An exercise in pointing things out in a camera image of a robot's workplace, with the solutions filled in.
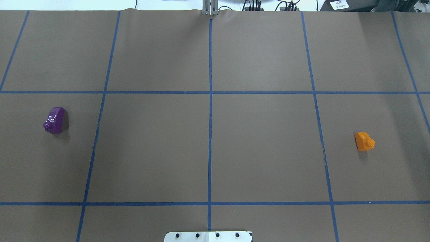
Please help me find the orange trapezoid block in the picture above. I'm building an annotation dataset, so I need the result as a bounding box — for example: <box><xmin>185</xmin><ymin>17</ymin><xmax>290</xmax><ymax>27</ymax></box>
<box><xmin>354</xmin><ymin>132</ymin><xmax>375</xmax><ymax>152</ymax></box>

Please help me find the purple trapezoid block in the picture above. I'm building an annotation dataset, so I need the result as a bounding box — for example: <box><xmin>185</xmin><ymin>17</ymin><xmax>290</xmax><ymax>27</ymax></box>
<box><xmin>43</xmin><ymin>107</ymin><xmax>66</xmax><ymax>134</ymax></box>

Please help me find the aluminium frame post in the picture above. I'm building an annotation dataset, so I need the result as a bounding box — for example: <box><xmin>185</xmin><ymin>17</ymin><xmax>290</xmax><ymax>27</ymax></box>
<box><xmin>202</xmin><ymin>0</ymin><xmax>219</xmax><ymax>16</ymax></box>

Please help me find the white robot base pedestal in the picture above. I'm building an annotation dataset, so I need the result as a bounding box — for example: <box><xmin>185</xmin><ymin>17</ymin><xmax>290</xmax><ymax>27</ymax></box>
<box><xmin>164</xmin><ymin>231</ymin><xmax>253</xmax><ymax>242</ymax></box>

